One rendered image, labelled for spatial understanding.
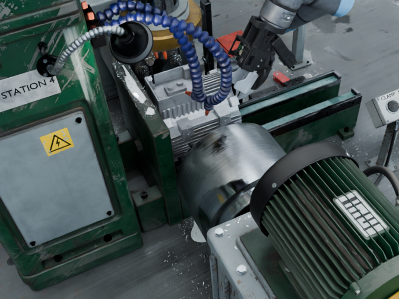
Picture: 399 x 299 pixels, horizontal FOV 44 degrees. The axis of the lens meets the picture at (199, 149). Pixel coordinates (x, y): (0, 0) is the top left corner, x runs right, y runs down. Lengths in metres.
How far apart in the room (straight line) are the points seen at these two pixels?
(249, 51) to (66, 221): 0.56
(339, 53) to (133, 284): 1.12
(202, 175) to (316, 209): 0.37
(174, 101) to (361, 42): 0.98
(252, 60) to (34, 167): 0.54
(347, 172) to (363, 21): 1.41
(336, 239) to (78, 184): 0.58
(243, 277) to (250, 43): 0.56
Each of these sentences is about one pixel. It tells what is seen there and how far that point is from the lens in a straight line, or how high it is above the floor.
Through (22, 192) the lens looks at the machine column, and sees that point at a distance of 1.05.
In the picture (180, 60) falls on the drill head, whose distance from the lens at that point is 1.42.
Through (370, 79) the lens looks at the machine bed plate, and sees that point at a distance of 1.81.
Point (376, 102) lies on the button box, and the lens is 1.29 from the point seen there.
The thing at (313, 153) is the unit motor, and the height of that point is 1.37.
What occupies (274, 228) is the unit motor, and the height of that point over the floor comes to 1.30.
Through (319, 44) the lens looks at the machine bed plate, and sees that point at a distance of 1.95.
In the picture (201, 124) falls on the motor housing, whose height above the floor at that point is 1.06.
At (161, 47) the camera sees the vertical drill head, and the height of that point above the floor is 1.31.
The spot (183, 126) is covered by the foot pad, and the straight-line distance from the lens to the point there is 1.20.
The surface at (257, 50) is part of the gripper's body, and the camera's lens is 1.16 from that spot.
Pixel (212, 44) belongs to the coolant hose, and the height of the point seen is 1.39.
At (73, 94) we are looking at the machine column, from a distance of 0.92.
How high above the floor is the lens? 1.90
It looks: 46 degrees down
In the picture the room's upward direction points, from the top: 5 degrees counter-clockwise
